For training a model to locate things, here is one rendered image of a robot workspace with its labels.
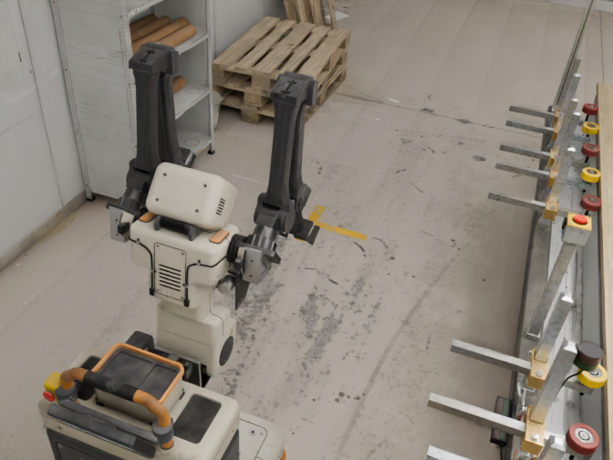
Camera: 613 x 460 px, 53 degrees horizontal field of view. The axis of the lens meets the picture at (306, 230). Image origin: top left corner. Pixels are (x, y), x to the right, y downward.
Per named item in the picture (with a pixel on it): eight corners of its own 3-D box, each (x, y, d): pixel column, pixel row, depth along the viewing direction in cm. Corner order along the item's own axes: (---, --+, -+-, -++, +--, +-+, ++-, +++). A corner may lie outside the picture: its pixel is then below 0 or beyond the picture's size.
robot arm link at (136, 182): (123, 191, 185) (139, 195, 183) (136, 161, 187) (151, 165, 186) (136, 201, 193) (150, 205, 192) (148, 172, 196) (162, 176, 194)
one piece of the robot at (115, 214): (124, 244, 183) (123, 211, 178) (109, 239, 184) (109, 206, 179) (143, 229, 191) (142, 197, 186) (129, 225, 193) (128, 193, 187)
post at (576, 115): (540, 202, 297) (573, 111, 268) (541, 198, 300) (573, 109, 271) (547, 203, 296) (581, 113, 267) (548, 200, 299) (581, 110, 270)
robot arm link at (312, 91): (275, 77, 165) (313, 85, 162) (283, 69, 170) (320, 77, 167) (269, 207, 191) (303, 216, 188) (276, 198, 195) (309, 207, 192)
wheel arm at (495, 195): (486, 200, 275) (489, 192, 272) (487, 196, 277) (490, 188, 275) (587, 224, 264) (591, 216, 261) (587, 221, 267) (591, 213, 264)
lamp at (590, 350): (551, 407, 165) (578, 353, 152) (552, 392, 169) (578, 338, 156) (574, 414, 163) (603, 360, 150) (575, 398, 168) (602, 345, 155)
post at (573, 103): (541, 182, 319) (571, 98, 290) (541, 180, 321) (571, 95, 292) (548, 184, 318) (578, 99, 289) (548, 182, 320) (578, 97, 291)
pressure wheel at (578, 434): (555, 465, 169) (568, 441, 162) (556, 442, 175) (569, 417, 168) (586, 475, 167) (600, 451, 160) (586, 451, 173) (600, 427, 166)
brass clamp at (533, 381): (524, 385, 189) (528, 374, 186) (526, 354, 200) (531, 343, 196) (544, 392, 188) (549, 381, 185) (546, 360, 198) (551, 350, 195)
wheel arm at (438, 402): (426, 408, 179) (429, 399, 176) (428, 399, 181) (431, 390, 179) (581, 460, 168) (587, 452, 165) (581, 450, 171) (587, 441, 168)
